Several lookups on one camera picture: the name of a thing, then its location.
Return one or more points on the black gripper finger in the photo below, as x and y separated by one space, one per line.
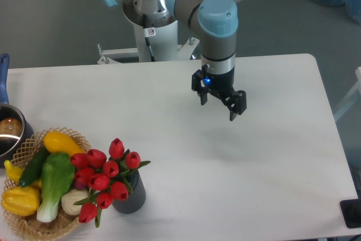
196 85
236 103

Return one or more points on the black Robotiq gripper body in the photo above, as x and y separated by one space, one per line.
220 86

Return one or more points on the red tulip bouquet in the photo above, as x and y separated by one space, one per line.
105 178

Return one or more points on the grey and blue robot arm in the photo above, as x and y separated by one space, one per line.
213 22

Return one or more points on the dark grey ribbed vase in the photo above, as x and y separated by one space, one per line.
136 199

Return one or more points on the purple red radish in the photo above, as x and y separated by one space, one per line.
78 185

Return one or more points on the black device at table edge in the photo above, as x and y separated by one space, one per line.
351 212

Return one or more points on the yellow squash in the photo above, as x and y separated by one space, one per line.
55 141

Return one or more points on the green bok choy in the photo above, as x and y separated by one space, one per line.
56 177

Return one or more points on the white garlic bulb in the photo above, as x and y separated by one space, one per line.
68 201

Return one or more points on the dark green cucumber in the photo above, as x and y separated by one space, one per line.
33 170

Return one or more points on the small yellow gourd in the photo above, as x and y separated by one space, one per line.
14 174

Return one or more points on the yellow bell pepper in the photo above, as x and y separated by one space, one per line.
21 201

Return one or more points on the woven wicker basket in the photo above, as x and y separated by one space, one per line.
29 228

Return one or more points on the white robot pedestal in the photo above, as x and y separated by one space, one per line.
156 36

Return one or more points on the white frame at right edge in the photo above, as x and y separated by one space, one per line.
349 99

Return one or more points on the blue handled saucepan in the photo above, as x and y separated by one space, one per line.
14 127

